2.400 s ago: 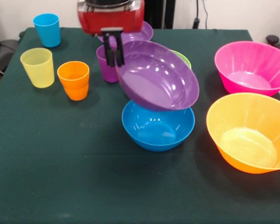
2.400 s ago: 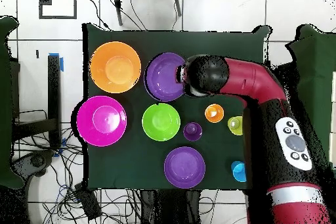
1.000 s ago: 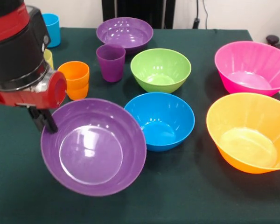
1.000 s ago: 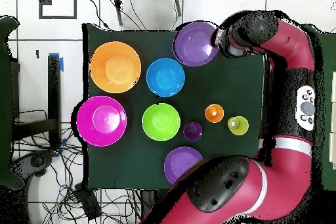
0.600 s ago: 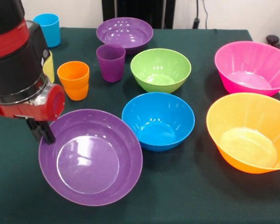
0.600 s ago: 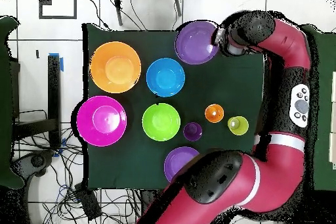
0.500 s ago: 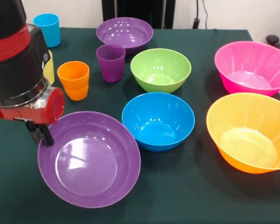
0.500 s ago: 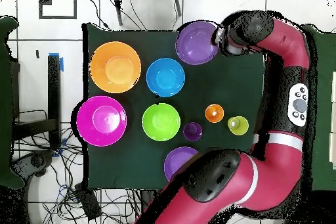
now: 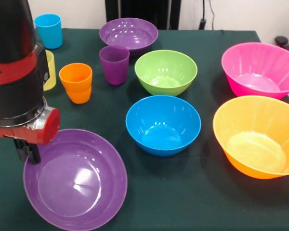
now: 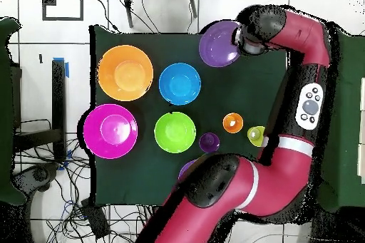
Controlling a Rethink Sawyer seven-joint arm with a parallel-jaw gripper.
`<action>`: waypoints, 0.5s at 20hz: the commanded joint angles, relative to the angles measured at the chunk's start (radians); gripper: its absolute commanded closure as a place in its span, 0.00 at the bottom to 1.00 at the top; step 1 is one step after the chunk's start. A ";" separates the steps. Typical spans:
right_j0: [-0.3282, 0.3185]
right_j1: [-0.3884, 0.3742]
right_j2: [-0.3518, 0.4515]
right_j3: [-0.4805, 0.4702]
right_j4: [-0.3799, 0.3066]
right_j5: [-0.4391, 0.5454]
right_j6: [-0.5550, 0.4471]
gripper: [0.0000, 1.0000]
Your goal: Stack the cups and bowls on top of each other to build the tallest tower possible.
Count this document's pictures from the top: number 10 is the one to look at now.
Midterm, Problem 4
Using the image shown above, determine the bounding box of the purple bowl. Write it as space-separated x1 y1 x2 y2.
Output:
198 19 243 68
178 159 197 181

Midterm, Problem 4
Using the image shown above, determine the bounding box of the green bowl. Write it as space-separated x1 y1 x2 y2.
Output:
154 111 197 155

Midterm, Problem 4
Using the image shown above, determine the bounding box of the purple cup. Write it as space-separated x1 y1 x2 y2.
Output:
198 132 221 154

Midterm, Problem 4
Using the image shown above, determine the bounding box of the blue bowl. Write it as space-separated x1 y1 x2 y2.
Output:
158 62 202 106

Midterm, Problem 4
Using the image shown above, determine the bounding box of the orange cup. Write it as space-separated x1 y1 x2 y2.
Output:
222 112 245 135

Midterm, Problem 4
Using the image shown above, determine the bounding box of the dark green table cloth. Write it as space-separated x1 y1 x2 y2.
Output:
88 24 296 208

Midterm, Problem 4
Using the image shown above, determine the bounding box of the pink bowl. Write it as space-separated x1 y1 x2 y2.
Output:
83 103 139 160

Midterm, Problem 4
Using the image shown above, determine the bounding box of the yellow cup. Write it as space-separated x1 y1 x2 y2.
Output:
247 125 267 148

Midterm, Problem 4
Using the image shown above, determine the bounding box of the orange bowl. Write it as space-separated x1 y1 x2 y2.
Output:
97 44 154 102

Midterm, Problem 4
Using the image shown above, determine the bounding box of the blue tape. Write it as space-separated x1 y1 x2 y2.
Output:
53 57 70 79

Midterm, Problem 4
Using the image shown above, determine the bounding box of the black power adapter box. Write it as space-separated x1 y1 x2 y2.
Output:
80 197 111 240

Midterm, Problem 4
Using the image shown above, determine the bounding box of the green cloth covered table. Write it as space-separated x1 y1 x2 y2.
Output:
309 25 365 213
0 16 27 207

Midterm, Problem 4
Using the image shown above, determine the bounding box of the floor cable bundle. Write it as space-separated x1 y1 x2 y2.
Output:
14 137 155 243

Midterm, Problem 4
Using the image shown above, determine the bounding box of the black table frame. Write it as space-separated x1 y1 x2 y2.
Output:
12 58 67 162

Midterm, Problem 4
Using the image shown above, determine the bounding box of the black square floor frame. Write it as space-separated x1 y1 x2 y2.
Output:
41 0 84 21

